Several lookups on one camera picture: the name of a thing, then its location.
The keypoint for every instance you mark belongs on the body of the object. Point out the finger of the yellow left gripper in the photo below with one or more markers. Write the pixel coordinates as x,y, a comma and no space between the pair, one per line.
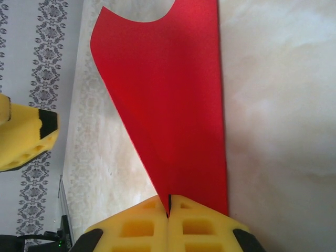
23,136
4,109

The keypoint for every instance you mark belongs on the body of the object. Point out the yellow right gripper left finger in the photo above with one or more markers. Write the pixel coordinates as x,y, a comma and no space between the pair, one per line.
131,231

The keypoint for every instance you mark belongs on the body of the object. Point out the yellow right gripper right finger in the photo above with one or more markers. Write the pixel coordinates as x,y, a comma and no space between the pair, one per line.
204,231

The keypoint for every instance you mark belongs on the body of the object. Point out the red paper sheet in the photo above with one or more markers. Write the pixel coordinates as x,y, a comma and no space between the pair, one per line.
170,92

